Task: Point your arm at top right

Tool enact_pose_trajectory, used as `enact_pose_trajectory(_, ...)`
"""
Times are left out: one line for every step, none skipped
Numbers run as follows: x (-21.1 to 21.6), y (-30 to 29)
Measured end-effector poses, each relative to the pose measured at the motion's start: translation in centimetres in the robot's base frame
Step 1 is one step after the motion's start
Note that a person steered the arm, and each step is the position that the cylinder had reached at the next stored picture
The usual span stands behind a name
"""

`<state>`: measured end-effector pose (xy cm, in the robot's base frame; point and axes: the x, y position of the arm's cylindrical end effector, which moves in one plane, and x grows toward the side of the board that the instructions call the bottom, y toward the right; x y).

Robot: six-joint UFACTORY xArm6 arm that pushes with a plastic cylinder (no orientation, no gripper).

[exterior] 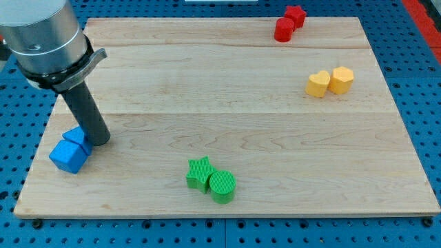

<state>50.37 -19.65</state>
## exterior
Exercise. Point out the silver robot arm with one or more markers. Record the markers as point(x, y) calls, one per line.
point(48, 42)

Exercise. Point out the light wooden board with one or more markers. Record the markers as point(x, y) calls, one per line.
point(175, 89)

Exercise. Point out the green star block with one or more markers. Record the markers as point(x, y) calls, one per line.
point(199, 174)

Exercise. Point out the green cylinder block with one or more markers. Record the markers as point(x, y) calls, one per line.
point(222, 186)

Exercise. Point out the yellow heart block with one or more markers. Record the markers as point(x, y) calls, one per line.
point(317, 84)

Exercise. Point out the red cylinder block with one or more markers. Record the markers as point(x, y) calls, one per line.
point(284, 29)

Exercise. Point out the yellow hexagon block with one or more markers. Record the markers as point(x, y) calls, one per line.
point(341, 80)

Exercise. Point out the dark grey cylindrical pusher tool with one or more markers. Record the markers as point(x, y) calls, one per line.
point(85, 111)

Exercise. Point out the red star block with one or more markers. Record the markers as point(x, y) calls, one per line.
point(296, 14)

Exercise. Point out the blue triangular block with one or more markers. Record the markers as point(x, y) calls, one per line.
point(77, 136)

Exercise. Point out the blue cube block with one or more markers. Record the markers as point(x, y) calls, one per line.
point(68, 156)

